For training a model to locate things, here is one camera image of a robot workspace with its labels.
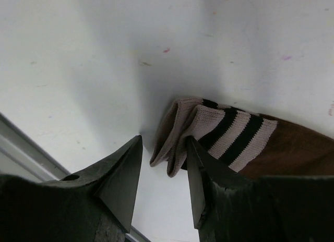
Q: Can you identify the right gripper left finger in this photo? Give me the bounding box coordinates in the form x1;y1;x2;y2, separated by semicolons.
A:
1;136;143;241

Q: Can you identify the brown striped sock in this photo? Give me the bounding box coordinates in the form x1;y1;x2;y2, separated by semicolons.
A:
150;98;333;179

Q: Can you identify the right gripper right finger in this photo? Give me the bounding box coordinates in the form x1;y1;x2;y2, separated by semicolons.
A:
186;137;333;241

